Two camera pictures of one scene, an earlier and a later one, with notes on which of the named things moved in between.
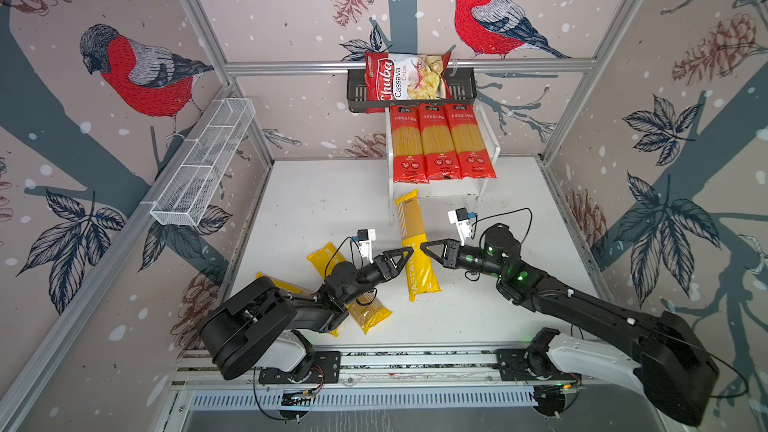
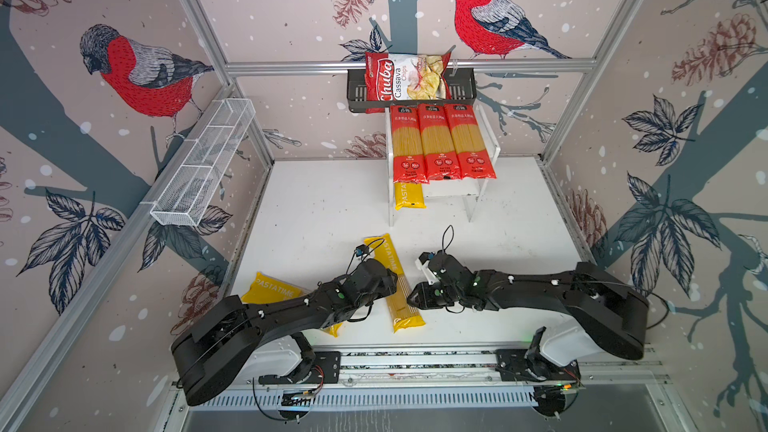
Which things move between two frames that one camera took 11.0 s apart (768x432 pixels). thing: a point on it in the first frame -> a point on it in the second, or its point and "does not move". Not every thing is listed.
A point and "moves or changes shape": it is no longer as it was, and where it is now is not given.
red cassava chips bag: (399, 76) does not move
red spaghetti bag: (408, 144) does not move
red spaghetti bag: (471, 154) does not move
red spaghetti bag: (441, 161) does not move
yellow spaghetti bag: (422, 280) moves or changes shape
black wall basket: (463, 90) does not move
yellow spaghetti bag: (295, 288) does not move
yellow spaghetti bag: (367, 312) -> (405, 310)
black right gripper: (449, 259) -> (423, 298)
